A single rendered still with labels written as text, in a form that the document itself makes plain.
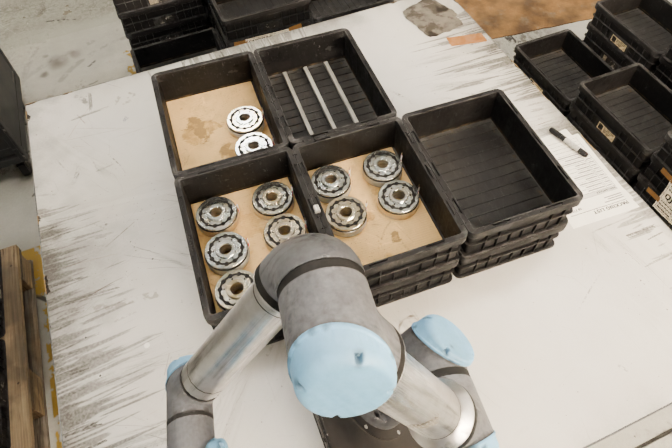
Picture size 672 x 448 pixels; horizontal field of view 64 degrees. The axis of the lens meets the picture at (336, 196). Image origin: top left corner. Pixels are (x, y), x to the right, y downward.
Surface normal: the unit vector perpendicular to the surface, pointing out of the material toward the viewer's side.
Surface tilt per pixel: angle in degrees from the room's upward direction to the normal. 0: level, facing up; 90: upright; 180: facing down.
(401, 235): 0
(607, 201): 0
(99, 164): 0
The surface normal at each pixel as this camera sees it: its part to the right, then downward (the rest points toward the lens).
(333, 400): 0.15, 0.62
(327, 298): -0.12, -0.68
